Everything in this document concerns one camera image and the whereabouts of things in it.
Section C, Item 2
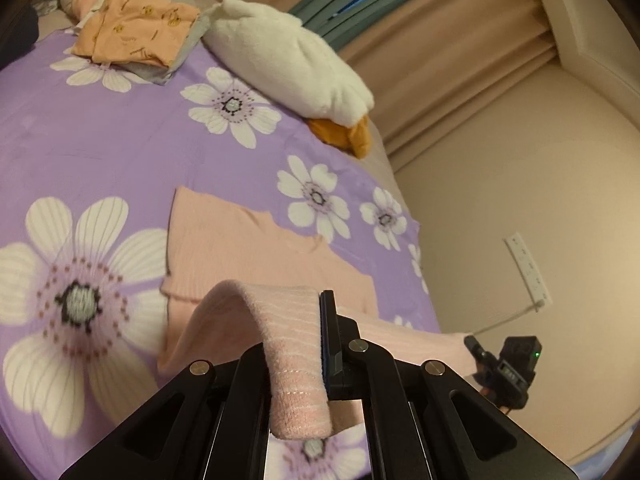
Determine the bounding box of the dark cloth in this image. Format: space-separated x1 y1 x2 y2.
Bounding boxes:
0 5 40 68

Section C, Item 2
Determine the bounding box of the pink striped sweater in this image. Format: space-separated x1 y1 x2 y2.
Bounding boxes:
157 186 479 441

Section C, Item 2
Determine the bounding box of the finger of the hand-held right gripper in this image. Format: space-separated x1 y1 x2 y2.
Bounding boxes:
464 335 497 376

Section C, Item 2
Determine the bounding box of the white power cable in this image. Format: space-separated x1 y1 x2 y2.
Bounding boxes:
472 301 546 336

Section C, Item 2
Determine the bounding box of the white wall power strip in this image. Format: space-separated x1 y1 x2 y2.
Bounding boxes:
504 232 554 314

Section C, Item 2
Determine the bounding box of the pink folded garment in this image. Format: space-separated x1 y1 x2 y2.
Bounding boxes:
70 0 121 28

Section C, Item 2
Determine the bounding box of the white plush duck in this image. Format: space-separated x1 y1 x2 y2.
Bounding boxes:
202 0 375 159

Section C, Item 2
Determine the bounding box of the grey folded garment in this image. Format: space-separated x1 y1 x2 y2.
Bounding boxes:
114 0 212 86

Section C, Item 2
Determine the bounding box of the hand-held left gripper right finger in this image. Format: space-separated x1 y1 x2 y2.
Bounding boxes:
318 289 579 480

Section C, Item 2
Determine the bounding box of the white window frame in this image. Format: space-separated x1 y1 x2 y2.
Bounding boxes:
520 0 640 97

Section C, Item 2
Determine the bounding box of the purple floral blanket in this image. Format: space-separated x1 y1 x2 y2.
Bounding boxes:
0 25 444 480

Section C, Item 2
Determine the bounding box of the orange printed folded garment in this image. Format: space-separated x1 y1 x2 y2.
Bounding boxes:
71 0 202 69

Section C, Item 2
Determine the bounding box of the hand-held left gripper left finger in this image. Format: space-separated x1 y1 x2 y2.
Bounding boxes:
59 342 274 480

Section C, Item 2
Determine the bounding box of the beige curtain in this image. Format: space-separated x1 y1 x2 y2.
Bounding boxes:
165 0 561 171

